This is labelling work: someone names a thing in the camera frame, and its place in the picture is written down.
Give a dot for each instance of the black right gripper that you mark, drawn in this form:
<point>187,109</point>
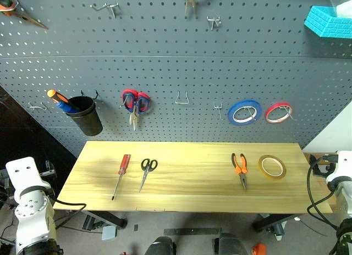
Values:
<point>328,164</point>

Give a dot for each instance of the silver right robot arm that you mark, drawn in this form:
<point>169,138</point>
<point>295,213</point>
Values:
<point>343,202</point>

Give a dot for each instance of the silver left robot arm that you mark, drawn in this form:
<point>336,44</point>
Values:
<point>30,211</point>

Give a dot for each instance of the yellow tape roll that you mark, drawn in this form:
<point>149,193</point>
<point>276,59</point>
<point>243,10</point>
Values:
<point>282,173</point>

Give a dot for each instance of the metal pegboard hook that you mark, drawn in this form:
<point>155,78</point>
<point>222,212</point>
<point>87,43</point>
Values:
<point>182,101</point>
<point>287,112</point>
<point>251,112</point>
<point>38,106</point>
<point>111,8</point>
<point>214,21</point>
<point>219,109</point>

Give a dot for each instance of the red tape roll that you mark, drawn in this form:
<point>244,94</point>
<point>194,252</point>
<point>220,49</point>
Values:
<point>270,109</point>

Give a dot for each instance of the black table leg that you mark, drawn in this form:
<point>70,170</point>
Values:
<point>107,218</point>
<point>270,221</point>

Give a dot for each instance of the orange black needle-nose pliers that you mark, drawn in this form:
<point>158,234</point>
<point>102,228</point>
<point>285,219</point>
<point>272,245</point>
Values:
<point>241,169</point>

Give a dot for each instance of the blue tape roll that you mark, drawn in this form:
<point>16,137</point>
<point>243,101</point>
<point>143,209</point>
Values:
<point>231,116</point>

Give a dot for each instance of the small orange object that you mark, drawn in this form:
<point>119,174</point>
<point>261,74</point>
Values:
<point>259,249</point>

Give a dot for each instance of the dark rounded shape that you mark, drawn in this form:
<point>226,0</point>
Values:
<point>160,246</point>
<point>229,244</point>

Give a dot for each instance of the cyan brick-pattern box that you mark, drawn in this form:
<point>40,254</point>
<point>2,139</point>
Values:
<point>327,24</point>

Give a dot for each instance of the flat metal strip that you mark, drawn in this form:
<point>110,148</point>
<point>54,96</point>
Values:
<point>192,231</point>

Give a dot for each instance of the clear plastic bag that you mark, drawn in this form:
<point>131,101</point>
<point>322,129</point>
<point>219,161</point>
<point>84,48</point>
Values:
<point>342,5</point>

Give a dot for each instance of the grey perforated pegboard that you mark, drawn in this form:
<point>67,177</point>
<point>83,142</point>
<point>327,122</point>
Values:
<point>176,60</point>

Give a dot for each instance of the grey foot pedal box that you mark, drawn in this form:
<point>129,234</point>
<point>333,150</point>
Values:
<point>109,233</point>

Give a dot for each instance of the black hanging cup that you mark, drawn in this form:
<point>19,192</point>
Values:
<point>88,120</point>

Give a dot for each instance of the orange black long-nose pliers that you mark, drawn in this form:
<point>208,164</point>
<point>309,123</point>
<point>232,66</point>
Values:
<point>19,14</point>

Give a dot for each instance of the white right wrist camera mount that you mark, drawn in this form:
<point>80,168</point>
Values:
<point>344,164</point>

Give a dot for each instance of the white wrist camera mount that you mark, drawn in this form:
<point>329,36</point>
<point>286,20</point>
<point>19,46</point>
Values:
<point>344,164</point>
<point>22,169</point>

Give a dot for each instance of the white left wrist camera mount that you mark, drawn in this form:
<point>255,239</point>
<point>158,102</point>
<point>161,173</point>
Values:
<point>22,169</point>

